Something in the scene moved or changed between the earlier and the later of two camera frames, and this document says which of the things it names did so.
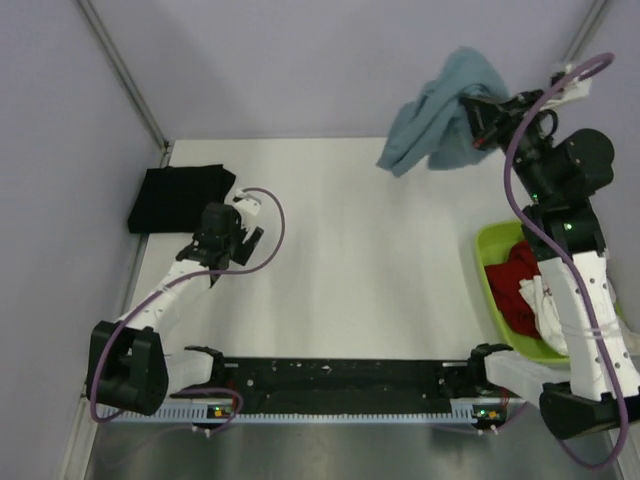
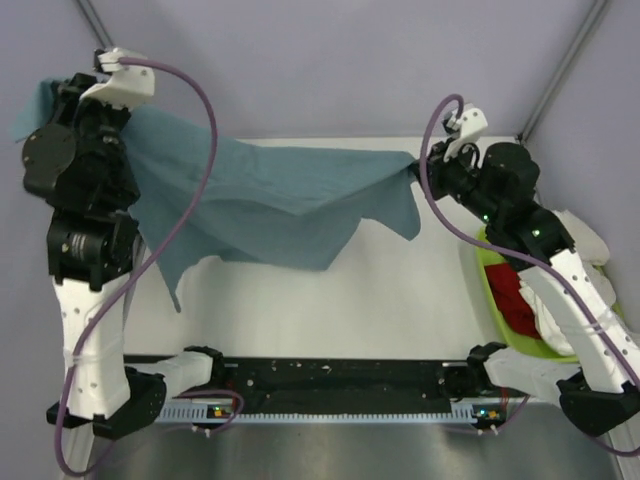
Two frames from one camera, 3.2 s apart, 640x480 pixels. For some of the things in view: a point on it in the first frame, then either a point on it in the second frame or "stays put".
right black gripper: x=490 y=119 to x=437 y=167
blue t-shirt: x=432 y=122 to x=264 y=206
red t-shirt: x=515 y=309 stays put
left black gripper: x=246 y=244 to x=68 y=102
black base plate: x=266 y=384 stays put
